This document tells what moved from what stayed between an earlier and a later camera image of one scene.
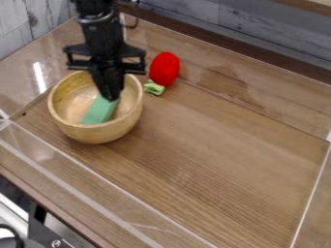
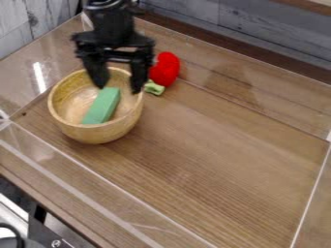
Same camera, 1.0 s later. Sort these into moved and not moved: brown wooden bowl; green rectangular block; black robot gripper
Moved: black robot gripper
Not moved: green rectangular block; brown wooden bowl
